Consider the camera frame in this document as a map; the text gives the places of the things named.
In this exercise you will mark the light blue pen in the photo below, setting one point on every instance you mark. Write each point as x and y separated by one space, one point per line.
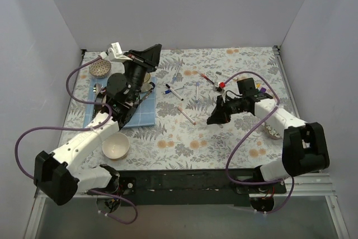
174 78

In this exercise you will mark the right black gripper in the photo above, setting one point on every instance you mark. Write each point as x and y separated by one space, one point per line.
224 107

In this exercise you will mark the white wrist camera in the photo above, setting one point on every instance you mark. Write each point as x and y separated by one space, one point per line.
219 88
114 54

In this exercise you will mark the orange cap marker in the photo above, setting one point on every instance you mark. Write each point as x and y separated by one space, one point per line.
192 121

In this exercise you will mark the dark rimmed plate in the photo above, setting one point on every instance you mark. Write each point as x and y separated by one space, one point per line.
100 98

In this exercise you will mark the floral dark bowl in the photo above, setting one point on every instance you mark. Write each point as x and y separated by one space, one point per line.
272 132

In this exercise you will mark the aluminium frame rail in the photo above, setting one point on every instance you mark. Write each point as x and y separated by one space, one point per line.
179 187

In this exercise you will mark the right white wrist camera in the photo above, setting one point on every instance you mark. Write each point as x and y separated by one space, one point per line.
219 88

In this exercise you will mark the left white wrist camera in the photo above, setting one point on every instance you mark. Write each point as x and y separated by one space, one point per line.
114 54

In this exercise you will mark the floral tablecloth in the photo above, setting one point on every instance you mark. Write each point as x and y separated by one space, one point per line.
174 143

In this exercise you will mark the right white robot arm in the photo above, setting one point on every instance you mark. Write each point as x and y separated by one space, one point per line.
304 147

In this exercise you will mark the black cap marker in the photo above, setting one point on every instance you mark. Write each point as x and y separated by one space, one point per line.
173 91

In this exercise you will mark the patterned grey bowl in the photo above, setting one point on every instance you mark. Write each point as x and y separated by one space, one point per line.
100 69

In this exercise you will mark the cream mug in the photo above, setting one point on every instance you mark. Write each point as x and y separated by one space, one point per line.
148 84

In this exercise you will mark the grey cap marker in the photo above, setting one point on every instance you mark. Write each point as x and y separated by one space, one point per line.
226 75

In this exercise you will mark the blue checkered placemat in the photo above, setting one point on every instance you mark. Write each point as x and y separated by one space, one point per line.
144 116

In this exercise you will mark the plain cream bowl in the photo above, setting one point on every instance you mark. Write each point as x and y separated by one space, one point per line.
116 146

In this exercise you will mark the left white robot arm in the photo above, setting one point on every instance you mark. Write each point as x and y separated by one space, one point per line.
122 102

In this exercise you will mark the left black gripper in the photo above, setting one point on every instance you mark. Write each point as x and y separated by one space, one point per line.
141 60

